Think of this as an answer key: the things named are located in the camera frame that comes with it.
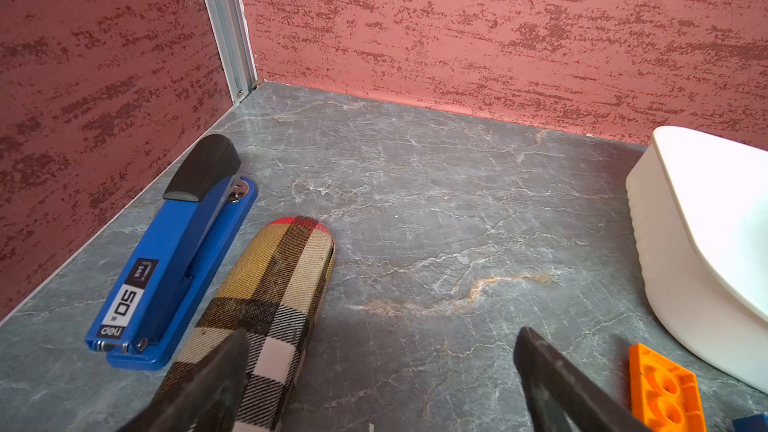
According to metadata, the blue lego brick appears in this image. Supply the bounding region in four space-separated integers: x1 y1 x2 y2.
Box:
732 413 768 432

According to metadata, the white plastic bin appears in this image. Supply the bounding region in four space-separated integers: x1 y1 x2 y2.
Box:
626 126 767 391

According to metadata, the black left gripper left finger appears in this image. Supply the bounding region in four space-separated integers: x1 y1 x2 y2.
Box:
121 330 249 431

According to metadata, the aluminium corner post left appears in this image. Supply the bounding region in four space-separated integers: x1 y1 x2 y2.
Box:
204 0 259 105

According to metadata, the orange lego plate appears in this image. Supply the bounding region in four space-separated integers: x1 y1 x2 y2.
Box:
629 343 707 432

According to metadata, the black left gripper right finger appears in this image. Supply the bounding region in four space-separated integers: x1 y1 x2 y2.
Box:
513 327 647 432

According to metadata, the plaid fabric case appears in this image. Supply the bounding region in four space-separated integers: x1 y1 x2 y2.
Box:
158 216 335 431

